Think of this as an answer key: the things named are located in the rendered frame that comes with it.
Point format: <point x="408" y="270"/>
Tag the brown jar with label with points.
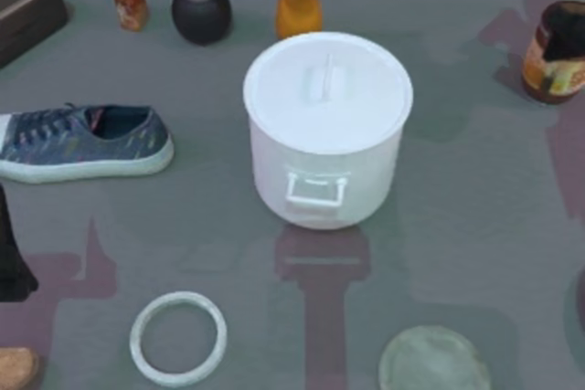
<point x="555" y="54"/>

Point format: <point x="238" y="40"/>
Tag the white lidded kitchen pot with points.
<point x="327" y="134"/>

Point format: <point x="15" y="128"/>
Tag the black round speaker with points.
<point x="201" y="12"/>

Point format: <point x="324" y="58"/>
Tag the blue denim sneaker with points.
<point x="82" y="148"/>

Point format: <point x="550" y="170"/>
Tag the pale green round dish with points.
<point x="432" y="358"/>

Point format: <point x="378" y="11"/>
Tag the red-brown stone seal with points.
<point x="130" y="3"/>

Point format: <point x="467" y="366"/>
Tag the dark brown box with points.
<point x="25" y="11"/>

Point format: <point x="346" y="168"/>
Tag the tan rounded object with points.
<point x="16" y="369"/>

